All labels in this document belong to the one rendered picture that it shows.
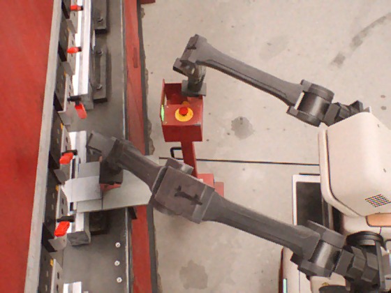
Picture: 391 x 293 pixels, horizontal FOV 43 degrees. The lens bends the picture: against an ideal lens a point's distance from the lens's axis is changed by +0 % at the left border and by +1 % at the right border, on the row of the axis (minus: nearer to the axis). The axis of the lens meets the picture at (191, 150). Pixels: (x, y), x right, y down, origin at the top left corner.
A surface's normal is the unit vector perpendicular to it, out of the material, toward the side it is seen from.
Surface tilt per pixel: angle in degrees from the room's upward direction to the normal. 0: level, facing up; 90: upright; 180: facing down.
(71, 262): 0
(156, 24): 0
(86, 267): 0
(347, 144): 42
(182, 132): 90
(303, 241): 55
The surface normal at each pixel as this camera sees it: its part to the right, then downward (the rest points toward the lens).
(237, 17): -0.07, -0.57
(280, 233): 0.44, 0.19
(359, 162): -0.72, -0.45
